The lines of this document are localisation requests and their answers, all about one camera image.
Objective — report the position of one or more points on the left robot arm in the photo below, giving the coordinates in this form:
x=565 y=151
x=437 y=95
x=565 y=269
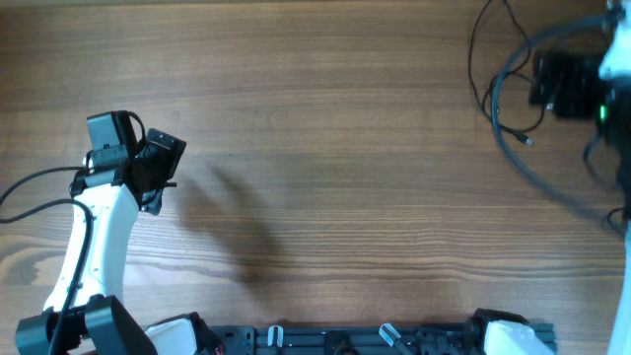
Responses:
x=124 y=174

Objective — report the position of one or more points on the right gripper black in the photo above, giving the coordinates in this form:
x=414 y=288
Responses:
x=578 y=69

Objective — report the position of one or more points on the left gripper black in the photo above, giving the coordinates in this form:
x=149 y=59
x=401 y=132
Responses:
x=170 y=159

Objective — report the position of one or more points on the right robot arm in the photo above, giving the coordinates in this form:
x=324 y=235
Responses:
x=612 y=120

